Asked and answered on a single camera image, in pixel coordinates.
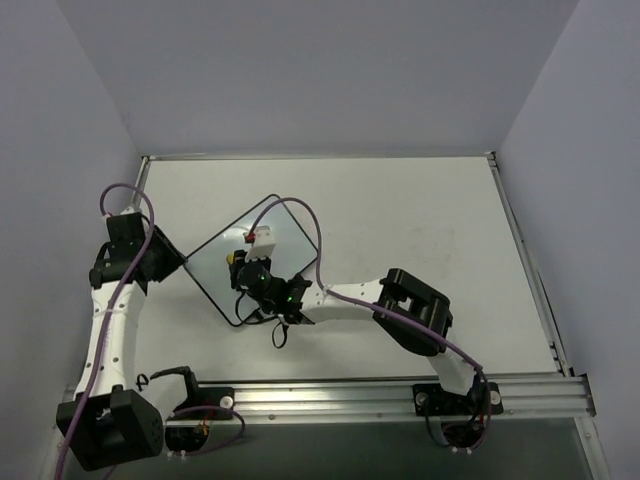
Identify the aluminium front rail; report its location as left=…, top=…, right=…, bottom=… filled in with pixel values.
left=133, top=375, right=596, bottom=425

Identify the black loop cable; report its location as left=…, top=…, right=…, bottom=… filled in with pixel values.
left=234, top=294, right=291, bottom=350

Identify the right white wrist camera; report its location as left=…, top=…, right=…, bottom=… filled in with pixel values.
left=245, top=226, right=276, bottom=261

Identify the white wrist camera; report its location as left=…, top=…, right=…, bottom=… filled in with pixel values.
left=245, top=226, right=276, bottom=261
left=100, top=205, right=142, bottom=221

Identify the black framed small whiteboard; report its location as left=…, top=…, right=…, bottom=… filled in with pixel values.
left=185, top=194, right=318, bottom=327

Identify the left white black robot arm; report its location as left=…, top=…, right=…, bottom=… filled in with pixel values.
left=56, top=211, right=202, bottom=471

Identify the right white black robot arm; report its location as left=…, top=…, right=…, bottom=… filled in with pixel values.
left=227, top=250, right=480, bottom=413

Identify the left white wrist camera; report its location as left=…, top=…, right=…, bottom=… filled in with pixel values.
left=100, top=205, right=142, bottom=221

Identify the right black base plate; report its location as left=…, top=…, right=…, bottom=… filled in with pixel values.
left=412, top=382, right=504, bottom=417

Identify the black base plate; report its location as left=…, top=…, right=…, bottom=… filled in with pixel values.
left=412, top=382, right=504, bottom=417
left=195, top=385, right=235, bottom=421

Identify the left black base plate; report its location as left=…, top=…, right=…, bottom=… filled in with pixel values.
left=195, top=385, right=235, bottom=421

